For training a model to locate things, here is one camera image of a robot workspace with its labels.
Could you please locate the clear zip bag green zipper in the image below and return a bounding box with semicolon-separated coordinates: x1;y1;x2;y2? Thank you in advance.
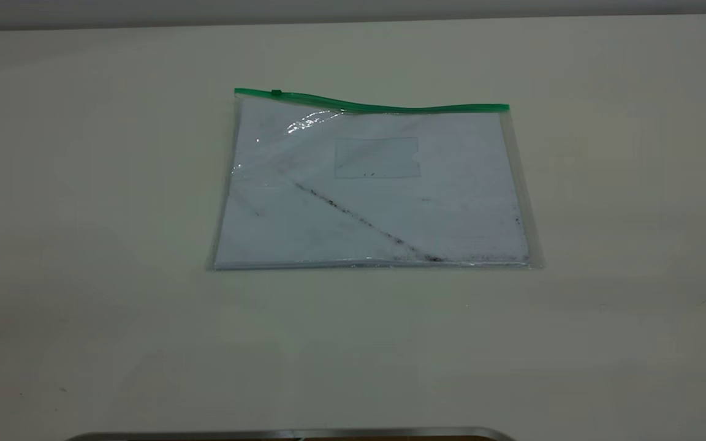
207;88;545;271

